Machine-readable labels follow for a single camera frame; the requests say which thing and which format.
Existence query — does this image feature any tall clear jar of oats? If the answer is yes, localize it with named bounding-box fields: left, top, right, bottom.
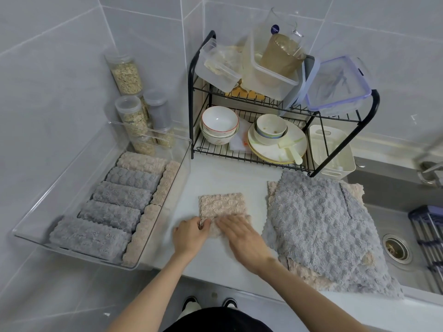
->
left=104, top=53, right=143, bottom=96

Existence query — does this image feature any clear glass pitcher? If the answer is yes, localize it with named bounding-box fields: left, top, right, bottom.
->
left=260, top=7, right=309, bottom=79

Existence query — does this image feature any clear lid with blue rim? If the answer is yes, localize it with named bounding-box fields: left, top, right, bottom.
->
left=306, top=55, right=373, bottom=113

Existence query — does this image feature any stainless steel sink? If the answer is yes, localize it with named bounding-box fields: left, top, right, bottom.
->
left=346, top=156, right=443, bottom=296

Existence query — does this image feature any person's right forearm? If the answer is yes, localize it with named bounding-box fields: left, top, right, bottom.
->
left=258, top=256, right=314, bottom=332

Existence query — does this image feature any clear plastic storage bin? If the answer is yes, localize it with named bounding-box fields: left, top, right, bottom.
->
left=12, top=121, right=193, bottom=272

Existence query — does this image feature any large grey fleece cloth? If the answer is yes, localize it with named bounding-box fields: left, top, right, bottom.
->
left=261, top=170, right=405, bottom=300

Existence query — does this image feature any person's left shoe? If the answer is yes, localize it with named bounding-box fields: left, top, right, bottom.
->
left=181, top=295, right=202, bottom=317

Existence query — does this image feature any stack of cream plates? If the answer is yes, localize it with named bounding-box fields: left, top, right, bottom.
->
left=247, top=115, right=308, bottom=166

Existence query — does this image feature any person's black clothing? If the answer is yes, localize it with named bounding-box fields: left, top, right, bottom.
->
left=165, top=306, right=278, bottom=332

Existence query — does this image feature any person's left hand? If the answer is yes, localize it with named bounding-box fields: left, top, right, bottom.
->
left=172, top=217, right=212, bottom=258

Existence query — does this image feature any black wire dish rack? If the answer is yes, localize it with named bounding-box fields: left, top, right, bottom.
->
left=188, top=30, right=380, bottom=179

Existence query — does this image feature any roll-up sink drying rack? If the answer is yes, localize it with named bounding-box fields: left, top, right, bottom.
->
left=408, top=205, right=443, bottom=285

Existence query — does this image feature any metal faucet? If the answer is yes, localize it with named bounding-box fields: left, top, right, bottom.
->
left=411, top=134, right=443, bottom=188

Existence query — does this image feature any rolled beige fleece cloth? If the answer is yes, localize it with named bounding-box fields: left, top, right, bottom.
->
left=121, top=203, right=162, bottom=267
left=151, top=160, right=181, bottom=207
left=116, top=151, right=170, bottom=175

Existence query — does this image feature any rolled grey fleece cloth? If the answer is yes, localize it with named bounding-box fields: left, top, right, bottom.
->
left=105, top=166, right=163, bottom=189
left=92, top=181, right=152, bottom=208
left=49, top=217, right=133, bottom=260
left=78, top=200, right=142, bottom=233

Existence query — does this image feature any person's right hand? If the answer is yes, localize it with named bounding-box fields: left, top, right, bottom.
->
left=216, top=215, right=276, bottom=274

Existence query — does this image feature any large clear plastic food container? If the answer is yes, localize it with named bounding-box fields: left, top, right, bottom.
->
left=242, top=28, right=306, bottom=101

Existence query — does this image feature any yellow sponge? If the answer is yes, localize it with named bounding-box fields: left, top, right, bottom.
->
left=225, top=83, right=268, bottom=101

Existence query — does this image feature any white plastic cutlery basket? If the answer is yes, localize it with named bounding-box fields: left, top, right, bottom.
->
left=309, top=124, right=356, bottom=180

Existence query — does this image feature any clear jar of dark grains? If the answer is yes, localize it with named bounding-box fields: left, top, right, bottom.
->
left=143, top=89, right=170, bottom=130

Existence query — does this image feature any white bowl with blue rim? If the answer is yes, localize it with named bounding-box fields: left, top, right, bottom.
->
left=253, top=113, right=288, bottom=146

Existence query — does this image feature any white floral bowl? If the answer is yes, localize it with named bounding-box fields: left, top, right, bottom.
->
left=199, top=121, right=240, bottom=146

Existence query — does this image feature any clear plastic container lid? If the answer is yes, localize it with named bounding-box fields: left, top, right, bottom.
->
left=280, top=57, right=321, bottom=117

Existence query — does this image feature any white bowl with red rim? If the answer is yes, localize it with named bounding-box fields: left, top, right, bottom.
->
left=201, top=106, right=239, bottom=135

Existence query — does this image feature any white flat board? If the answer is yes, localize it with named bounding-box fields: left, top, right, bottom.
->
left=226, top=119, right=254, bottom=153

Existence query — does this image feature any metal sink drain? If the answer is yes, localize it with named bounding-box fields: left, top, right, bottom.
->
left=382, top=234, right=413, bottom=264

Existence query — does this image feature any small clear plastic food container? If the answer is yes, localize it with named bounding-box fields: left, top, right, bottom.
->
left=195, top=39, right=243, bottom=94

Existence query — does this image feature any white plastic rice scoop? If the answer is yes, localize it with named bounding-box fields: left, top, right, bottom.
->
left=278, top=139, right=304, bottom=166

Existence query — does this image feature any person's left forearm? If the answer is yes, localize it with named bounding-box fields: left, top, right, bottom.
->
left=105, top=250, right=198, bottom=332

